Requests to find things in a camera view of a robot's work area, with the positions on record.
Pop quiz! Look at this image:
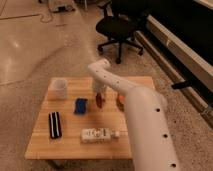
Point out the wooden table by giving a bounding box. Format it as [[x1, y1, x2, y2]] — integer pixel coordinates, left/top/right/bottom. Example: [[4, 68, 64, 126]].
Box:
[[24, 76, 156, 171]]

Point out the white plastic cup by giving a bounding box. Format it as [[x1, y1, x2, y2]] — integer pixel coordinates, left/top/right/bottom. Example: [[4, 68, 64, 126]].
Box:
[[49, 79, 68, 100]]

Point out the orange ceramic bowl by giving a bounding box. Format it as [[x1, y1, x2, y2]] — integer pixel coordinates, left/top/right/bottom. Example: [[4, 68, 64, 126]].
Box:
[[117, 94, 125, 110]]

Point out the white plastic bottle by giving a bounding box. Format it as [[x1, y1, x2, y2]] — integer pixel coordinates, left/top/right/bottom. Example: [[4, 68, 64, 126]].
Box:
[[81, 128, 120, 143]]

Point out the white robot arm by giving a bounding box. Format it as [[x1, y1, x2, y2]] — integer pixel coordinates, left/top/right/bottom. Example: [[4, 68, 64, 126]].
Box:
[[88, 59, 181, 171]]

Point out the black office chair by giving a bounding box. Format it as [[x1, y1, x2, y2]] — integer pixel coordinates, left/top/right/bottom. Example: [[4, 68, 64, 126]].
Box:
[[96, 0, 149, 64]]

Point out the floor cable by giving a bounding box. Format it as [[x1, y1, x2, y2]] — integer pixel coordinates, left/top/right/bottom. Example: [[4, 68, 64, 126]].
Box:
[[0, 2, 54, 24]]

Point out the blue sponge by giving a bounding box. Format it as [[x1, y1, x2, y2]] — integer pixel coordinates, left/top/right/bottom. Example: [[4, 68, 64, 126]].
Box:
[[74, 98, 88, 114]]

